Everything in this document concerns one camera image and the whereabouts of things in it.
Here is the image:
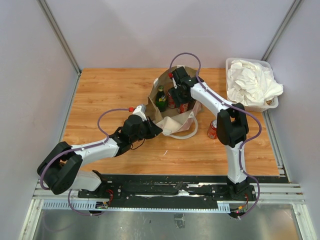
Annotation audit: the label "white plastic basket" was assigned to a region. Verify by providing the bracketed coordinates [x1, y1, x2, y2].
[225, 57, 280, 110]

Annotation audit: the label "burlap canvas tote bag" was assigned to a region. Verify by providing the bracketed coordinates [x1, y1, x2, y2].
[145, 70, 202, 140]

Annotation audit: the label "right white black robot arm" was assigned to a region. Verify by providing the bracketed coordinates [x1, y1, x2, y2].
[168, 66, 249, 200]

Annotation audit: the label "green glass bottle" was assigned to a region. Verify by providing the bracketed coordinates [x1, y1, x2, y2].
[155, 85, 167, 112]

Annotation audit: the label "red cola can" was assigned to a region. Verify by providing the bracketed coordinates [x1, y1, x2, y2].
[177, 102, 189, 114]
[167, 91, 176, 109]
[207, 119, 218, 140]

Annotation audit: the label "crumpled white cloth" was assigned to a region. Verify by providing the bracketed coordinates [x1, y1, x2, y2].
[226, 59, 284, 106]

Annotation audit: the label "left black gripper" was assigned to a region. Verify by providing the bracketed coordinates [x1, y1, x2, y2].
[130, 116, 163, 144]

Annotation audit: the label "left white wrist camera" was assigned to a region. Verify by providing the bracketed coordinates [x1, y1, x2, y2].
[132, 104, 147, 122]

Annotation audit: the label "aluminium frame rails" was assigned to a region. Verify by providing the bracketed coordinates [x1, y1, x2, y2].
[17, 109, 311, 240]

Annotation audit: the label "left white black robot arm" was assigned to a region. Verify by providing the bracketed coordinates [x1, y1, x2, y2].
[36, 114, 163, 195]

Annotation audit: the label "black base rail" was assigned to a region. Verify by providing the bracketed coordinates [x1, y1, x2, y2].
[77, 174, 258, 210]

